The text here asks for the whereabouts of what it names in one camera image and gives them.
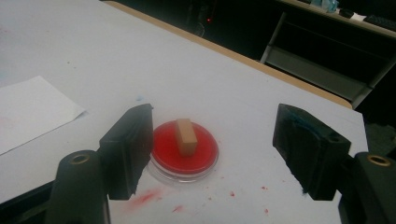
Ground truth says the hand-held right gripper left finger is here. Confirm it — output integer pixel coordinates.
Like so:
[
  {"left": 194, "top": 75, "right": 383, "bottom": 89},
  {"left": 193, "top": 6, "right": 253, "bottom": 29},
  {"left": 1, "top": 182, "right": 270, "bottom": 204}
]
[{"left": 98, "top": 103, "right": 155, "bottom": 201}]

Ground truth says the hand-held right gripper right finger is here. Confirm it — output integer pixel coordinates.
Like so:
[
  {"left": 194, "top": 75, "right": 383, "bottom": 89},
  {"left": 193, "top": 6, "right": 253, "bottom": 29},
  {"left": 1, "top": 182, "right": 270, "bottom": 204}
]
[{"left": 272, "top": 103, "right": 352, "bottom": 202}]

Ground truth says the round red ink pad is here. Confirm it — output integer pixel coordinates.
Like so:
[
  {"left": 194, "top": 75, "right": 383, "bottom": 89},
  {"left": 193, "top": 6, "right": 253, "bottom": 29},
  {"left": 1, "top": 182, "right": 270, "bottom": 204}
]
[{"left": 146, "top": 119, "right": 219, "bottom": 185}]

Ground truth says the wooden stamp block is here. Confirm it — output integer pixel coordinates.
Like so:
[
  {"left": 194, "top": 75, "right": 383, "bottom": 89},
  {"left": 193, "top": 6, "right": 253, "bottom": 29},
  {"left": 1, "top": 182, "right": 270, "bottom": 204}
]
[{"left": 175, "top": 118, "right": 199, "bottom": 158}]

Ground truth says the white paper sheet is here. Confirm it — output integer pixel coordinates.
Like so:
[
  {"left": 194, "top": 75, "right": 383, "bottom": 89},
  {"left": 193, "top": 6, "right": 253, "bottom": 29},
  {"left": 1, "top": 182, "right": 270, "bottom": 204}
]
[{"left": 0, "top": 75, "right": 87, "bottom": 156}]

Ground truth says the small black device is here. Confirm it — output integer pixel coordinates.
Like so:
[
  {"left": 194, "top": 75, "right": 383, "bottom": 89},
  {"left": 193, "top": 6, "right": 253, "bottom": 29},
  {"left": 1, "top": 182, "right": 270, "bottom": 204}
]
[{"left": 338, "top": 7, "right": 355, "bottom": 19}]

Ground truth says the light blue plastic bag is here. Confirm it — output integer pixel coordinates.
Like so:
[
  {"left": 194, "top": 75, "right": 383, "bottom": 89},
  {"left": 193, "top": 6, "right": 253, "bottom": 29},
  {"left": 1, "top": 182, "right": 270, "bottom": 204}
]
[{"left": 309, "top": 0, "right": 339, "bottom": 13}]

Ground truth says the black keyboard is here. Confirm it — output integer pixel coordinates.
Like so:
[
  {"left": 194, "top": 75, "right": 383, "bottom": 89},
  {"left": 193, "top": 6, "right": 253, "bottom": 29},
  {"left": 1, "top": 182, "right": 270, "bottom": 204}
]
[{"left": 362, "top": 14, "right": 396, "bottom": 32}]

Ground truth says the grey metal shelf frame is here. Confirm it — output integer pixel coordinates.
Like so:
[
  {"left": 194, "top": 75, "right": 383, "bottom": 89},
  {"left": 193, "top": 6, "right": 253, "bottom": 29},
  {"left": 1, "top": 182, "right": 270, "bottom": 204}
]
[{"left": 260, "top": 11, "right": 396, "bottom": 110}]

